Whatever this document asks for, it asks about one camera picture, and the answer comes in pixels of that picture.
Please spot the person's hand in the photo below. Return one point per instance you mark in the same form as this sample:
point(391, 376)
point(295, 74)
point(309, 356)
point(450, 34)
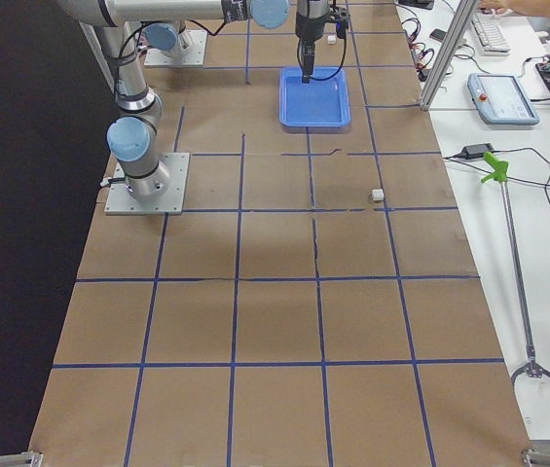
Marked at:
point(497, 6)

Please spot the brown paper table cover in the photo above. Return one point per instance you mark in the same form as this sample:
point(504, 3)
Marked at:
point(284, 318)

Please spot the blue plastic tray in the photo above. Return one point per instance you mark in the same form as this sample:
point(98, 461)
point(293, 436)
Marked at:
point(322, 103)

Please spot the aluminium frame post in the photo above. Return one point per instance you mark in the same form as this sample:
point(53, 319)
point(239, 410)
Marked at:
point(455, 31)

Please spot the black smartphone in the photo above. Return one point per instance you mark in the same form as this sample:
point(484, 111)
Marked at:
point(437, 35)

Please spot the blue teach pendant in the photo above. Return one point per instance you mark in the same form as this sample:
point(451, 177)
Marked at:
point(501, 100)

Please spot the white keyboard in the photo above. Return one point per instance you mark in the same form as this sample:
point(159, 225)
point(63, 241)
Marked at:
point(488, 35)

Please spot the black power adapter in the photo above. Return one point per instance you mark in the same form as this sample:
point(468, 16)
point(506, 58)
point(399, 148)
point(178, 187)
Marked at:
point(475, 151)

